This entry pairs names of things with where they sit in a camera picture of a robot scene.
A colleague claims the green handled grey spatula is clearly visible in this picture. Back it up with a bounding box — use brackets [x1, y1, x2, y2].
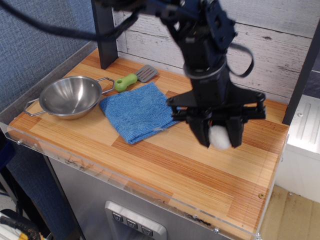
[114, 64, 158, 93]

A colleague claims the stainless steel bowl with handles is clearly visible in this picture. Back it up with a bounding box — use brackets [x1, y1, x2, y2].
[23, 76, 115, 120]

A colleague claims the white plush rice ball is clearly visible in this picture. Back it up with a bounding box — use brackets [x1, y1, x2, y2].
[208, 125, 232, 150]

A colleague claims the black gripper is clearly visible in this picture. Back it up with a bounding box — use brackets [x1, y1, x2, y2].
[166, 65, 267, 148]

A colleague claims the white toy sink counter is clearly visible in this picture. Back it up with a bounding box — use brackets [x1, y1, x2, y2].
[275, 95, 320, 203]

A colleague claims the black right vertical post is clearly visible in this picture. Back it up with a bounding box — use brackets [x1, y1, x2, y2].
[282, 21, 320, 126]

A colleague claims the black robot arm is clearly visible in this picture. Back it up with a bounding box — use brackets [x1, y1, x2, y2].
[141, 0, 266, 148]

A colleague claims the yellow and black object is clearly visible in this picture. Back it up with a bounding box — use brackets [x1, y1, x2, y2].
[0, 216, 42, 240]

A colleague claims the grey dispenser button panel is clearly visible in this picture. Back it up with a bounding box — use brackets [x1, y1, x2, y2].
[104, 200, 168, 240]

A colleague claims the blue microfiber cloth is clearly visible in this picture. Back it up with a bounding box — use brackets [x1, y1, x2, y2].
[99, 82, 178, 144]

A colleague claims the stainless steel toy fridge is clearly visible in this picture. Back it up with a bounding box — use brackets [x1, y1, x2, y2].
[48, 157, 227, 240]

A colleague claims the black cable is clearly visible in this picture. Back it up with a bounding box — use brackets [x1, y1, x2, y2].
[0, 0, 255, 78]

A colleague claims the clear acrylic table edge guard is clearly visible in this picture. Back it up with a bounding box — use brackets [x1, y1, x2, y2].
[1, 118, 289, 240]

